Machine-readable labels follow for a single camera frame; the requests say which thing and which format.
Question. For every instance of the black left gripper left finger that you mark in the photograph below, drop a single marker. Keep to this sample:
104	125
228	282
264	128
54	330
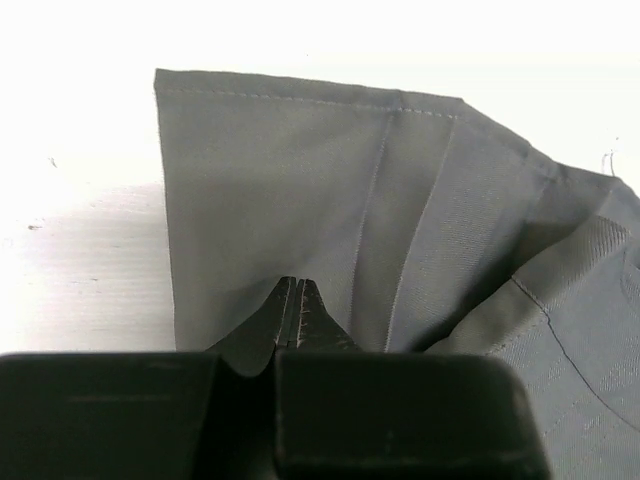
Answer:
248	349

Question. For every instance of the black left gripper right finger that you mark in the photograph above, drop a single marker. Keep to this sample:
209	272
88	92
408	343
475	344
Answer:
311	327

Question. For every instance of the grey pleated skirt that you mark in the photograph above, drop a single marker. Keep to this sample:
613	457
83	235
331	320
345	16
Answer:
426	226

